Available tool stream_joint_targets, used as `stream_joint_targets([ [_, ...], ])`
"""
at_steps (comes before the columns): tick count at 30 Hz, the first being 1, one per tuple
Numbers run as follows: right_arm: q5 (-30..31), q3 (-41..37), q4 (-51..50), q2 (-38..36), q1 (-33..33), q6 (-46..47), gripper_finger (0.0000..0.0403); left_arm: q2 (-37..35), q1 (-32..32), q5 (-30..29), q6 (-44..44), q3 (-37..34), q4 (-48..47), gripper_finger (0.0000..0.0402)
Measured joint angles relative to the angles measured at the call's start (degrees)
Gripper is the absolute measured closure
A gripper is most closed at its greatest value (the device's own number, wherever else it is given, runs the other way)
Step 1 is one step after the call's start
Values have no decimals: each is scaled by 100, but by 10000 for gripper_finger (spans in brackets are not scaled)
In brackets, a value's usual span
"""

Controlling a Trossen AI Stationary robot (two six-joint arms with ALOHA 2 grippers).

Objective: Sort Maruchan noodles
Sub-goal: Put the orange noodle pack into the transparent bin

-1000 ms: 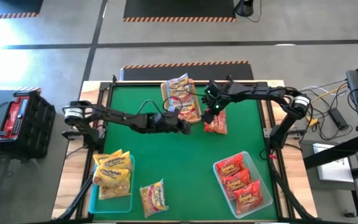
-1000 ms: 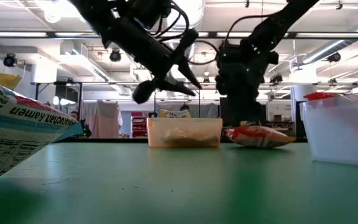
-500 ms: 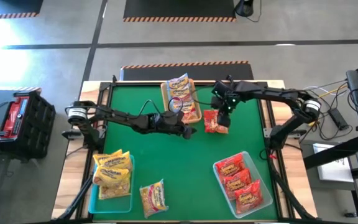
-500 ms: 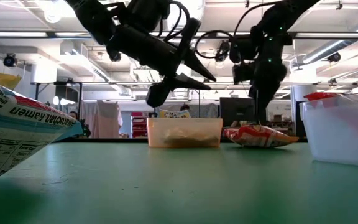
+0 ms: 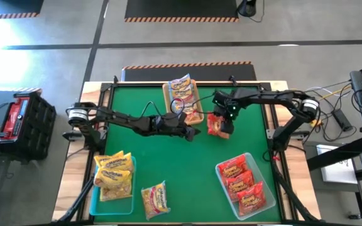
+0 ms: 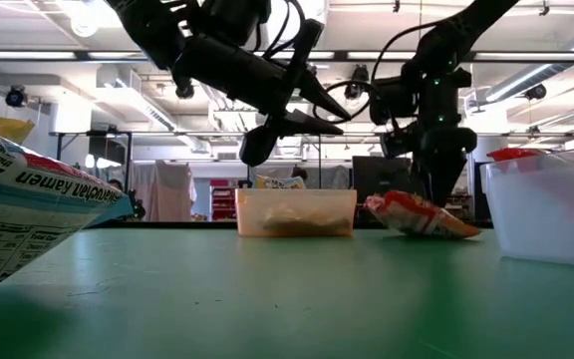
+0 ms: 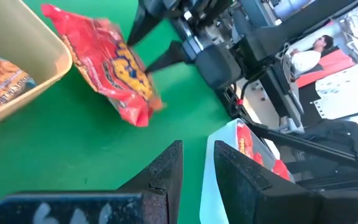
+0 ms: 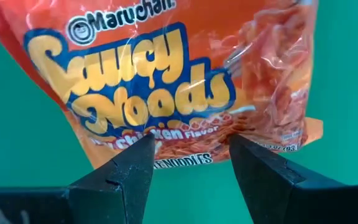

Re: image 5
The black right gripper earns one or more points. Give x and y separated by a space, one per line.
232 111

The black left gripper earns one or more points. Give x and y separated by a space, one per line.
174 130

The red Saucy Noodles pack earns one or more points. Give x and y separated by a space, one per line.
214 125
240 185
232 168
251 198

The Maruchan beef ramen pack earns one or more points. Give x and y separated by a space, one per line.
183 95
189 114
155 201
179 82

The yellow Maruchan ramen pack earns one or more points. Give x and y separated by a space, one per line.
115 193
105 157
121 162
112 178

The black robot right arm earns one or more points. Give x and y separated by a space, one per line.
272 95

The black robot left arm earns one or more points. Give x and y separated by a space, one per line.
121 119

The orange translucent plastic bin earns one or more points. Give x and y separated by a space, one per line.
166 105

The clear plastic bin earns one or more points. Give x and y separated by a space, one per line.
264 185

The teal plastic bin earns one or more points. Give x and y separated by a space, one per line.
112 207

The black desk leg bar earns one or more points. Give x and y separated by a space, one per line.
338 153

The black power strip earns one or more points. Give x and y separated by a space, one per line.
341 119

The white sheet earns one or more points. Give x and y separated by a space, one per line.
336 164

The black stand base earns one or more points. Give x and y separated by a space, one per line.
247 7

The red and black tool case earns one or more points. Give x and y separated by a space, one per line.
27 125

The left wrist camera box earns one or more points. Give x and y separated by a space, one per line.
170 118

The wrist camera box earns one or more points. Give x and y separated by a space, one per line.
222 100
170 118

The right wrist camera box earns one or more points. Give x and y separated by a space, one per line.
222 100

